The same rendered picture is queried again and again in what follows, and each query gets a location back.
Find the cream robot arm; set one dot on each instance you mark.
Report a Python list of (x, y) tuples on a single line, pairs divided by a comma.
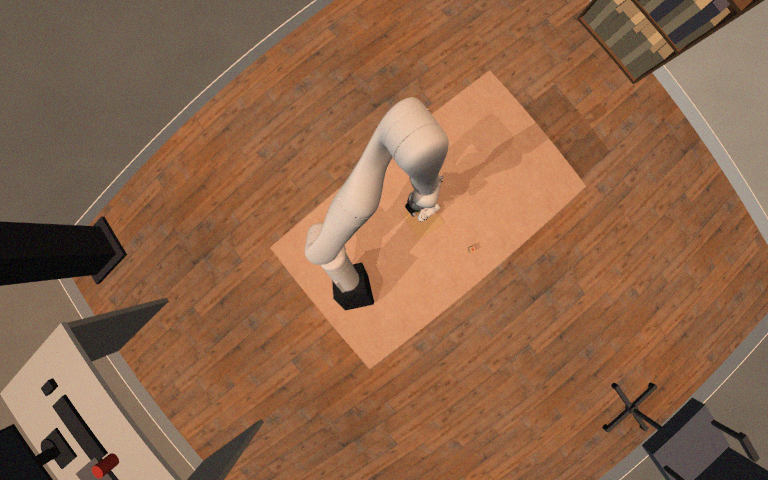
[(418, 145)]

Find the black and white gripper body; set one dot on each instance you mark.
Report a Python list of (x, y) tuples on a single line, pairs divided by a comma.
[(424, 212)]

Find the tan square mat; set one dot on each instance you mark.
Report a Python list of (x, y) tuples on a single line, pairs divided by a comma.
[(422, 229)]

